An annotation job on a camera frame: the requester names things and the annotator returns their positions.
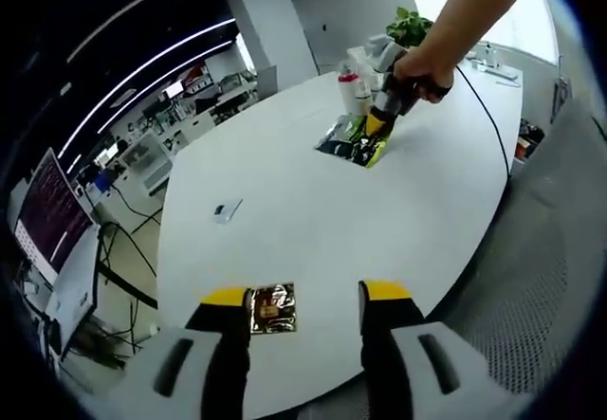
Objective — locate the grey chair back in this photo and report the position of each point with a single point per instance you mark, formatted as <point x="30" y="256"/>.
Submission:
<point x="267" y="81"/>

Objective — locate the red orange box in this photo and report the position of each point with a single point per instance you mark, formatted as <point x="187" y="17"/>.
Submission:
<point x="522" y="147"/>

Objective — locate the white standing desk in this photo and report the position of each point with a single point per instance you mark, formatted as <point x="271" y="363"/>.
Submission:
<point x="76" y="297"/>

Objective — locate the flat white device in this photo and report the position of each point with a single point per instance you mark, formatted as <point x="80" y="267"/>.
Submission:
<point x="502" y="75"/>

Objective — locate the red-collared white skincare bottle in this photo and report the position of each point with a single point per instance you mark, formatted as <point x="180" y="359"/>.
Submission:
<point x="348" y="93"/>

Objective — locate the green potted plant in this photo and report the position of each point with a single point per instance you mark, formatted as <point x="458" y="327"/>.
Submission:
<point x="408" y="29"/>

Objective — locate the green skincare pouch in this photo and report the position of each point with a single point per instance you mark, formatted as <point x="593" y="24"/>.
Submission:
<point x="341" y="147"/>

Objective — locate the long white skincare tube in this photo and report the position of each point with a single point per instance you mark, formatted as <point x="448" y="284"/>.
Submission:
<point x="358" y="57"/>

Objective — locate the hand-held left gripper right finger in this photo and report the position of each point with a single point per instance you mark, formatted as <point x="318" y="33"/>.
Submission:
<point x="389" y="358"/>

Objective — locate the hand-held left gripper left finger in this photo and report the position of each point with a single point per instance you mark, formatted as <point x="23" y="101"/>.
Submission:
<point x="223" y="358"/>

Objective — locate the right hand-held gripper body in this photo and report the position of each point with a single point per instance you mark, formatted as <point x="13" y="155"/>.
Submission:
<point x="393" y="97"/>

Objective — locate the white square pillar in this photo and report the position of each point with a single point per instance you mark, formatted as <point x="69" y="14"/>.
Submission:
<point x="270" y="26"/>

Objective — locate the bright window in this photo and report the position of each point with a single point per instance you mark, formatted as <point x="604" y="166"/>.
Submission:
<point x="521" y="12"/>

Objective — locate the computer monitor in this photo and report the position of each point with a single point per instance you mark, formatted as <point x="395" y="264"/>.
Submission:
<point x="52" y="216"/>

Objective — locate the person's right hand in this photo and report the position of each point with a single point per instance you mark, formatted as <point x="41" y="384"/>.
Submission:
<point x="427" y="69"/>

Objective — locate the gold foil skincare sachet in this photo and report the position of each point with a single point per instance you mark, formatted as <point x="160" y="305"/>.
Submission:
<point x="275" y="308"/>

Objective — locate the white glass-front cabinet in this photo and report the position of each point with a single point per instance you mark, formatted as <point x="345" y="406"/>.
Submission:
<point x="152" y="164"/>

